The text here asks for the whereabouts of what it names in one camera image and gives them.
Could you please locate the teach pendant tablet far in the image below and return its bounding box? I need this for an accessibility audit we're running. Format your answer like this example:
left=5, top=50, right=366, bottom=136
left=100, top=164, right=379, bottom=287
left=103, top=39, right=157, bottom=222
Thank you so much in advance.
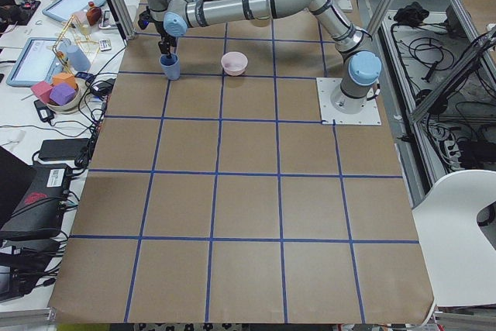
left=42, top=0, right=106, bottom=22

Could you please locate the bowl of foam cubes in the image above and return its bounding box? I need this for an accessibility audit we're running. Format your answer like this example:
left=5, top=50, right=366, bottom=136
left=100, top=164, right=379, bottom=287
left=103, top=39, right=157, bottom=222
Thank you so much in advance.
left=31, top=72, right=82, bottom=114

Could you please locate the teach pendant tablet near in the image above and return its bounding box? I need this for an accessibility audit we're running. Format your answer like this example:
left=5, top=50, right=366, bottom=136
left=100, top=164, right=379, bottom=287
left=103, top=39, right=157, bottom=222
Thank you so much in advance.
left=6, top=37, right=64, bottom=87

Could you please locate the teach pendant tablet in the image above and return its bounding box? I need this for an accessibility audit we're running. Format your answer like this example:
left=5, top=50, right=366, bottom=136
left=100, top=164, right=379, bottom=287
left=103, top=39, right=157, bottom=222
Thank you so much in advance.
left=6, top=37, right=64, bottom=87
left=42, top=0, right=106, bottom=22

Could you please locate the black computer box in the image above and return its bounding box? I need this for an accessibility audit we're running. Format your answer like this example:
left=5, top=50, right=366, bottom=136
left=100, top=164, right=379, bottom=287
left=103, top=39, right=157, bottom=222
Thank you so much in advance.
left=1, top=164, right=71, bottom=241

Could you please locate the pink bowl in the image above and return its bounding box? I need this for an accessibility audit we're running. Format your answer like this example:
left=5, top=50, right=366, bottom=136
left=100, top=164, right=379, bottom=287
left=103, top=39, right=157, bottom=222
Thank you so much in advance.
left=221, top=51, right=248, bottom=76

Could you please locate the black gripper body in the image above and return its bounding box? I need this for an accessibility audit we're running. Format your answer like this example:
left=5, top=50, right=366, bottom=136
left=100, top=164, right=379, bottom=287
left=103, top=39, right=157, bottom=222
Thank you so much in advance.
left=154, top=21, right=177, bottom=52

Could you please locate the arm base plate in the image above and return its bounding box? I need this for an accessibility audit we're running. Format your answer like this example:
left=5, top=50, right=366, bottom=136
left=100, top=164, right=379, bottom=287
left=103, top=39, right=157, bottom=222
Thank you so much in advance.
left=316, top=78, right=381, bottom=126

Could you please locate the white chair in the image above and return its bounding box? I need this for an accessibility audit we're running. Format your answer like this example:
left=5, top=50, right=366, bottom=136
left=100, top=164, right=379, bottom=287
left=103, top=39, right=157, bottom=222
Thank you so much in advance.
left=413, top=170, right=495, bottom=307

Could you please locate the blue cup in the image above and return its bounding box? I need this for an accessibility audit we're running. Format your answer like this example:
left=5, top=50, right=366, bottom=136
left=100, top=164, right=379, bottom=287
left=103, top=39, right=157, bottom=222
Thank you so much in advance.
left=159, top=53, right=181, bottom=81

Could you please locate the black power adapter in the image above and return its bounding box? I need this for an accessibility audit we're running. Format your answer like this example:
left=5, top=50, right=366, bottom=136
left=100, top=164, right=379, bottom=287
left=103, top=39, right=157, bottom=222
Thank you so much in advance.
left=38, top=138, right=89, bottom=161

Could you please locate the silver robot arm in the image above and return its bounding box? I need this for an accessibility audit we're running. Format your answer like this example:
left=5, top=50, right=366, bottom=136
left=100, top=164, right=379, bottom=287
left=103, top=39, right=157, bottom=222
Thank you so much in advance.
left=138, top=0, right=381, bottom=100

